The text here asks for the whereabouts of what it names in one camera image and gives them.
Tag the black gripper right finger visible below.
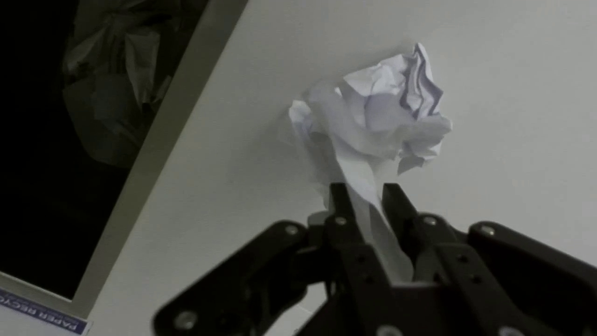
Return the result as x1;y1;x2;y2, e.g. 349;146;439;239
381;182;597;336

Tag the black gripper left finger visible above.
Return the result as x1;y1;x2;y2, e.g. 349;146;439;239
151;182;399;336

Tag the white paper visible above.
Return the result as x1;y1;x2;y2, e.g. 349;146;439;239
288;42;454;284

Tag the blue label sticker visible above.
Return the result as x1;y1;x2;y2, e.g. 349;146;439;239
0;288;90;336

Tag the black panel with grey frame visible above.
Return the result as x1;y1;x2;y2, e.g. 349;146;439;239
0;0;250;322

